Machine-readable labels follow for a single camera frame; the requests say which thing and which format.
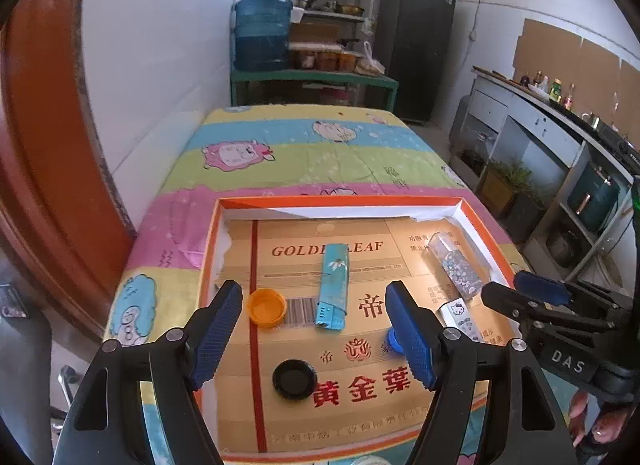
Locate blue bottle cap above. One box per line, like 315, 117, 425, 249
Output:
386, 327, 405, 355

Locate white Hello Kitty lighter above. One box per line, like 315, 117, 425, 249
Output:
437, 298, 484, 343

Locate orange bottle cap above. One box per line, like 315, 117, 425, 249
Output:
246, 289, 288, 329

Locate glitter clear lighter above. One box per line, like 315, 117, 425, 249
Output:
427, 232, 483, 301

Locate teal crane-print lighter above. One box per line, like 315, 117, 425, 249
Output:
316, 243, 349, 331

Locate black bottle cap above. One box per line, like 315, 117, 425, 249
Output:
272, 359, 318, 401

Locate white round cap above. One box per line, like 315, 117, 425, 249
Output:
350, 455, 392, 465

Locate right hand with painted nails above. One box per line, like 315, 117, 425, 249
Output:
566, 389, 637, 448

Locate dark teal air fryer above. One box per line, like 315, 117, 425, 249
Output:
567, 162, 620, 232

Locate white kitchen counter cabinet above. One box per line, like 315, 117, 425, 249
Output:
451, 70, 637, 289

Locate potted green plant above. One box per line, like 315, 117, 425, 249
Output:
476, 161, 547, 244

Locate orange-rimmed cardboard tray box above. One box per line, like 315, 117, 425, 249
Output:
198, 196, 514, 463

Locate colourful cartoon bed sheet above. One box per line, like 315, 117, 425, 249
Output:
102, 104, 576, 465

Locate grey office chair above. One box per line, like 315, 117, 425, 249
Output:
1, 283, 87, 464

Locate green low table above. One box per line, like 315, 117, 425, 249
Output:
229, 68, 400, 112

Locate white plastic bag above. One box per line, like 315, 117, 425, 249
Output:
355, 42, 385, 76

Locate black refrigerator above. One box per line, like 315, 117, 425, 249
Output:
373, 0, 457, 123

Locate blue water jug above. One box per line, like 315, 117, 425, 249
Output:
234, 0, 293, 72

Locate red wooden door frame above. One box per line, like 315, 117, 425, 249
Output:
1, 0, 134, 338

